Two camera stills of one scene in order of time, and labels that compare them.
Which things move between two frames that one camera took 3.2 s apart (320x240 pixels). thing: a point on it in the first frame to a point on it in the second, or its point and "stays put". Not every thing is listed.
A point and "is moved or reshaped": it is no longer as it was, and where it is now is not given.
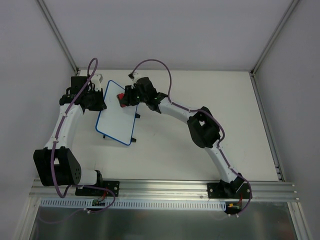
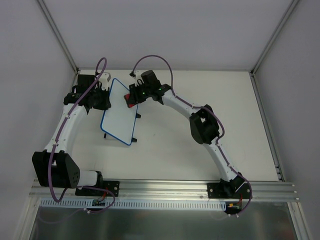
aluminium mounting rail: [169, 191] stays put
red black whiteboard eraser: [120, 97] is moved or reshaped
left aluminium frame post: [58, 34] stays put
